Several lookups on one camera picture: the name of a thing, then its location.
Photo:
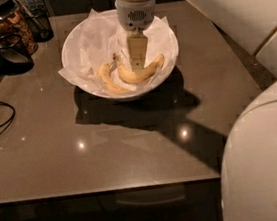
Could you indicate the black mesh pen holder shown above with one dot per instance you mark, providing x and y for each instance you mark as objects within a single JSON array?
[{"x": 39, "y": 24}]

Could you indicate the white bowl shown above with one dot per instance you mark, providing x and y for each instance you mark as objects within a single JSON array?
[{"x": 77, "y": 46}]

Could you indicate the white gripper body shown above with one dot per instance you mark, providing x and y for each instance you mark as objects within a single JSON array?
[{"x": 137, "y": 16}]

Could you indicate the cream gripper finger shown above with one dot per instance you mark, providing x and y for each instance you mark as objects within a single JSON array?
[{"x": 137, "y": 47}]

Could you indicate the yellow banana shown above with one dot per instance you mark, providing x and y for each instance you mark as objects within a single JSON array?
[
  {"x": 138, "y": 76},
  {"x": 104, "y": 73}
]

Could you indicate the white paper liner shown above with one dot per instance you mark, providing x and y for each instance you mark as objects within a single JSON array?
[{"x": 99, "y": 40}]

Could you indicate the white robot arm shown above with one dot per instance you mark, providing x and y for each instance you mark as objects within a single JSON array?
[{"x": 249, "y": 164}]

